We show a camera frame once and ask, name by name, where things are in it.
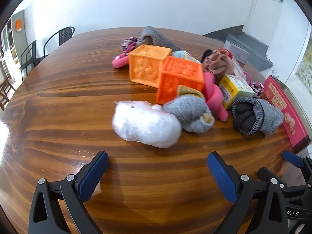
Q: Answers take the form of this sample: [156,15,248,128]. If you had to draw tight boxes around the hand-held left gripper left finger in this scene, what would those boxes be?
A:
[29,151,109,234]

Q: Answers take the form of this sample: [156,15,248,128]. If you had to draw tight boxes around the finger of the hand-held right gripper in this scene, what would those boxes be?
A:
[258,167,288,189]
[282,151,312,176]

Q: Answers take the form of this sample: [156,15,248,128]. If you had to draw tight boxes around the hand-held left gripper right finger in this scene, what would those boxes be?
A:
[207,151,288,234]

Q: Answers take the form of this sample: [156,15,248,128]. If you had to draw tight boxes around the red metal tin container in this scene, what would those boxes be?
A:
[263,75,312,152]

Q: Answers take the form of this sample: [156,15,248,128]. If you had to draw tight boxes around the dark grey sock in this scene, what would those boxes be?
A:
[231,97,284,137]

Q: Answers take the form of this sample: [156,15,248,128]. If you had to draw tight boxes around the light grey sock pair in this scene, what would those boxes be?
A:
[163,85,215,133]

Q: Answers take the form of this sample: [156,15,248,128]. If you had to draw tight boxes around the white plastic-wrapped fluffy bundle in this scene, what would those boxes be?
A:
[112,100,183,149]

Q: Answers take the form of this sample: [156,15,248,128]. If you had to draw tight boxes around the knotted pink foam roller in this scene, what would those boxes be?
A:
[202,71,230,122]

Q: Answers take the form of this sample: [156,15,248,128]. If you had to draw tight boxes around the pink leopard fluffy sock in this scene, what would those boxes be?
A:
[245,72,265,98]
[121,36,142,53]

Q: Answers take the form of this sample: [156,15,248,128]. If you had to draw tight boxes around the yellow white small carton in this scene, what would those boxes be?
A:
[218,74,255,110]

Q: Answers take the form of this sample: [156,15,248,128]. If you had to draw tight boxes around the white plastic packet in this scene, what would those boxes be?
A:
[230,55,246,81]

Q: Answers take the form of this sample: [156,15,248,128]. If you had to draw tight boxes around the dark orange embossed cube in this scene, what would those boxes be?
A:
[155,56,205,105]

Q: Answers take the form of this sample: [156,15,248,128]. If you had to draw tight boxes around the beige knotted stocking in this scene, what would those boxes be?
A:
[202,51,236,81]

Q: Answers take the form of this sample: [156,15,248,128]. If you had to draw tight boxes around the light orange embossed cube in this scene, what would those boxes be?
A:
[129,44,172,87]

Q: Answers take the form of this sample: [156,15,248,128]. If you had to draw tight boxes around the red soft ball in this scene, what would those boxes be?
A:
[218,49,233,59]

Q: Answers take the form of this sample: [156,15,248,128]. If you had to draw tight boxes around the black fuzzy sock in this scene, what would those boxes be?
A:
[200,49,215,62]

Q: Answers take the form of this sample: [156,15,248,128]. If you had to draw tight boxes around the pastel cream sock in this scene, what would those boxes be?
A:
[171,50,201,64]

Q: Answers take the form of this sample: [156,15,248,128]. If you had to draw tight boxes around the grey knit sock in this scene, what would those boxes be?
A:
[141,26,181,51]

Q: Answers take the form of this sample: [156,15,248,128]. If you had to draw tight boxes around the grey stairs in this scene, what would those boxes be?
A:
[225,32,273,72]

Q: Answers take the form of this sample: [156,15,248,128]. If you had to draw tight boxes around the grey cardboard box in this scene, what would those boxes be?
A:
[223,40,250,65]

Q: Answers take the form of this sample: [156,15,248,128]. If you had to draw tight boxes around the wooden chair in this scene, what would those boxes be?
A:
[0,77,15,110]

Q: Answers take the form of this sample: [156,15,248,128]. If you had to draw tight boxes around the black mesh-back chair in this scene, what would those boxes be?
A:
[43,26,75,59]

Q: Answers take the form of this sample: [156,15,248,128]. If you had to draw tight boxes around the grey cabinet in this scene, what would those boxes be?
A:
[12,10,29,61]

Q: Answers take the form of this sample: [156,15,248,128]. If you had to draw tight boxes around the white shelf unit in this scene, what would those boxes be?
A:
[0,21,19,81]

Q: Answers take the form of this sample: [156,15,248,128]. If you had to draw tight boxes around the white door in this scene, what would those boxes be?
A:
[242,0,284,78]

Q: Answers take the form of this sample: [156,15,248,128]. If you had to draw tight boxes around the wall poster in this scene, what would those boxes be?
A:
[295,33,312,93]

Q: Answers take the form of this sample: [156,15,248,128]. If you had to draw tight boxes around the black metal frame chair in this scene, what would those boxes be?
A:
[19,40,47,78]

